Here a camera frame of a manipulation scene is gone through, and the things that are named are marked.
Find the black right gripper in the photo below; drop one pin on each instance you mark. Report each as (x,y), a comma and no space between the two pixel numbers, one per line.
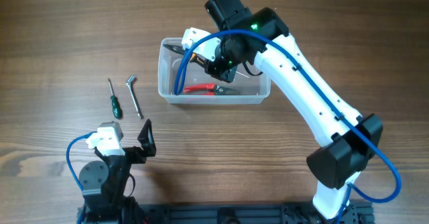
(218,70)

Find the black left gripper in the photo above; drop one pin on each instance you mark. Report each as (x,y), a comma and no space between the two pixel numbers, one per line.
(129,154)

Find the green handled screwdriver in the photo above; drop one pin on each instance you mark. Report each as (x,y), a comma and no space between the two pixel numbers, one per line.
(117,111)

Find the red handled snips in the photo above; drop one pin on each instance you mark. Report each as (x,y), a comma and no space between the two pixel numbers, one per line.
(211,89)

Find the silver socket wrench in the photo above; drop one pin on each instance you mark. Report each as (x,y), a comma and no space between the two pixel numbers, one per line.
(129,84)

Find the black red screwdriver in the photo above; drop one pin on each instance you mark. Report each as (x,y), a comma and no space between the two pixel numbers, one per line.
(242,74)

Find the orange black pliers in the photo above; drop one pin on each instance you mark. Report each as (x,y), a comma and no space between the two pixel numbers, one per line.
(179,50)

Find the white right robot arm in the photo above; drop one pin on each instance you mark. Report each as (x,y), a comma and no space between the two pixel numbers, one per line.
(347,140)

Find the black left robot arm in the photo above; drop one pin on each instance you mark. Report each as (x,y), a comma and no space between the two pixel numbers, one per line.
(103,181)

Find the clear plastic container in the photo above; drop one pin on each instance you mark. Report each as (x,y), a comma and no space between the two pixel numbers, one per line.
(253,90)

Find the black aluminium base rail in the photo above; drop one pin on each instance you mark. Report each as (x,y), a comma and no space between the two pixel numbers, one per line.
(357,212)

